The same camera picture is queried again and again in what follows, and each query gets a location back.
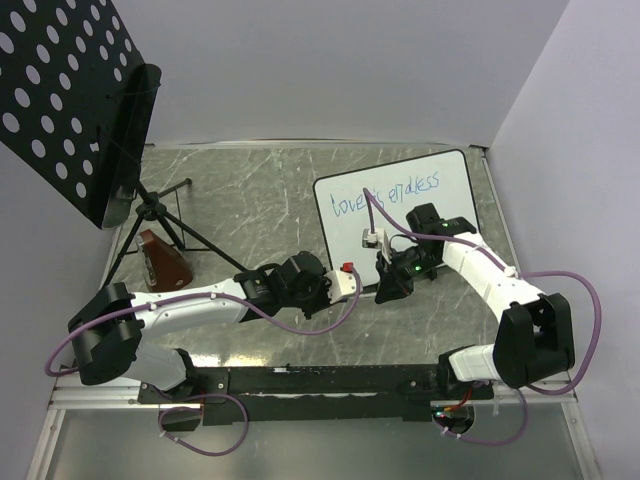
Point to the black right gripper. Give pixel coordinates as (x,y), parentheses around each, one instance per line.
(392,284)

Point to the aluminium rail frame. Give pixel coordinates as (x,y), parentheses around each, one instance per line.
(256,202)

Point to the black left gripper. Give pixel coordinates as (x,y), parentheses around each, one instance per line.
(325,283)

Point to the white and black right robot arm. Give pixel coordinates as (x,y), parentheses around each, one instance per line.
(534,340)

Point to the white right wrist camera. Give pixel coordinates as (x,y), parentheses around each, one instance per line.
(377,239)

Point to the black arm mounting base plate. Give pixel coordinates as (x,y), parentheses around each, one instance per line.
(290,393)

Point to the brown wooden metronome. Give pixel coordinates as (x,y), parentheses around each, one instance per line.
(164,268)

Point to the white whiteboard with black frame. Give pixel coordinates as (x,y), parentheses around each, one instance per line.
(441,179)

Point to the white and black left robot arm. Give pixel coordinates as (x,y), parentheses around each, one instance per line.
(114,333)

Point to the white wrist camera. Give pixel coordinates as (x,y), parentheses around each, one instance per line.
(344,283)
(377,239)

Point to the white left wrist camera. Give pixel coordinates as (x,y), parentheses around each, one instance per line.
(344,283)

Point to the black perforated music stand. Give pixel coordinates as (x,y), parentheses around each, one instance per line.
(77,98)

